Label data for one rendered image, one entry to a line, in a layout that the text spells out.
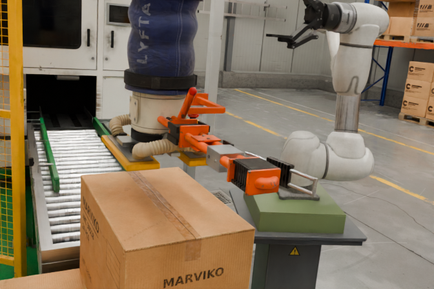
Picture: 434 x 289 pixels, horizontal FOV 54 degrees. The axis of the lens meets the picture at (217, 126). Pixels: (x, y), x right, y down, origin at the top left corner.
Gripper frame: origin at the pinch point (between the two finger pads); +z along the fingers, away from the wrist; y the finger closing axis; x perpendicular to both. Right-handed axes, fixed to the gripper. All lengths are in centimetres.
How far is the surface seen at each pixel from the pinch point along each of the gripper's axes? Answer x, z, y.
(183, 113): 4.8, 23.2, 29.7
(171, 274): -4, 27, 73
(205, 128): -2.4, 19.9, 32.3
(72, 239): 85, 40, 105
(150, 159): 12, 30, 45
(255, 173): -37, 26, 33
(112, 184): 43, 33, 64
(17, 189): 141, 60, 100
